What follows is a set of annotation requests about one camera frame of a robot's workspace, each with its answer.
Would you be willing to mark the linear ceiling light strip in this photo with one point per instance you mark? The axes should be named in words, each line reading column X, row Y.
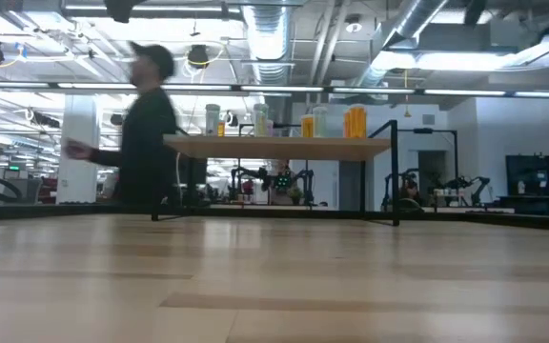
column 279, row 88

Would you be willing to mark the wide orange medicine bottle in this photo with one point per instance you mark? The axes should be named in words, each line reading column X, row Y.
column 307, row 127
column 355, row 123

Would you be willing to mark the silver ventilation duct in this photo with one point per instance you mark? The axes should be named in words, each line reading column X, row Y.
column 417, row 14
column 269, row 38

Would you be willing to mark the round white ceiling fixture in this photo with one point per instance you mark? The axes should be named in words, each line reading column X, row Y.
column 353, row 26

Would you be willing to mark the person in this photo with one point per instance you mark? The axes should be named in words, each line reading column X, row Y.
column 282, row 169
column 409, row 188
column 148, row 143

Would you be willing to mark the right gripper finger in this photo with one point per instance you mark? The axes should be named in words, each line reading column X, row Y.
column 473, row 9

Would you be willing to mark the black background station frame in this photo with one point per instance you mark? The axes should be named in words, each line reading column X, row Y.
column 422, row 130

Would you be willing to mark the wooden shelf black metal frame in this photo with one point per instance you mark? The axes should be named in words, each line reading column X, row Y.
column 327, row 148

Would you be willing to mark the white building column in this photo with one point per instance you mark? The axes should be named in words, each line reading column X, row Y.
column 79, row 119

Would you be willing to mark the black background robot arm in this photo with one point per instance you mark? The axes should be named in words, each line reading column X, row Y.
column 389, row 183
column 250, row 172
column 479, row 183
column 309, row 181

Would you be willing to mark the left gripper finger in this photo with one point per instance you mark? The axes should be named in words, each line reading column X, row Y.
column 118, row 9

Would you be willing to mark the orange medicine bottle white cap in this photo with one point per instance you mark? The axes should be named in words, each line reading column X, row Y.
column 221, row 129

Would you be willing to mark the black aluminium table frame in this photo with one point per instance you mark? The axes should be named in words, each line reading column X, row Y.
column 331, row 214

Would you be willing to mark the small background potted plant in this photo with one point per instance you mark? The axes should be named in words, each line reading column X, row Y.
column 296, row 193

